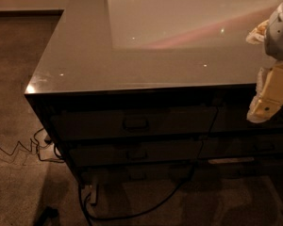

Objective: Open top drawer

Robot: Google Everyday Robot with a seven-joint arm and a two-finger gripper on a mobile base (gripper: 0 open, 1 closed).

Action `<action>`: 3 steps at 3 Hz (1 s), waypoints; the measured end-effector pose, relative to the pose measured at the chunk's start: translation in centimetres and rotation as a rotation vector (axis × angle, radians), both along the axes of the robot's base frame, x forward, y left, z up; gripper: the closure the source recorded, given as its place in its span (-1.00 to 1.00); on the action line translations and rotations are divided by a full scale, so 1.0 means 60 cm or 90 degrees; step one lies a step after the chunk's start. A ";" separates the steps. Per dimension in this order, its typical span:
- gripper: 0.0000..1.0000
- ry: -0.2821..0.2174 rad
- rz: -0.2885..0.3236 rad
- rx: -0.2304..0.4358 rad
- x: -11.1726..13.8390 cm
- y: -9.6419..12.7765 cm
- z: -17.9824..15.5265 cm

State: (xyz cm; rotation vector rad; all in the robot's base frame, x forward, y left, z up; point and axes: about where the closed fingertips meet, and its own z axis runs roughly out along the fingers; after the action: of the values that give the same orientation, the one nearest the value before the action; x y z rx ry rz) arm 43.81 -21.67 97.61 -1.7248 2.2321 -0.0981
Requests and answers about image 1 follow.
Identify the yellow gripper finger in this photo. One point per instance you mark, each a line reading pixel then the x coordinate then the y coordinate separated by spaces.
pixel 257 35
pixel 269 98

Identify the drawer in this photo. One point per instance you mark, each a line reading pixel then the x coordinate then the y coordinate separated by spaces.
pixel 133 123
pixel 233 119
pixel 173 171
pixel 146 152
pixel 222 147

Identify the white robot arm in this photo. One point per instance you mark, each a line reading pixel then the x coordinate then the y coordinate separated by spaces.
pixel 273 43

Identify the dark glossy drawer cabinet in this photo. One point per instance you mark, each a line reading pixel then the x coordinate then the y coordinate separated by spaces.
pixel 136 54

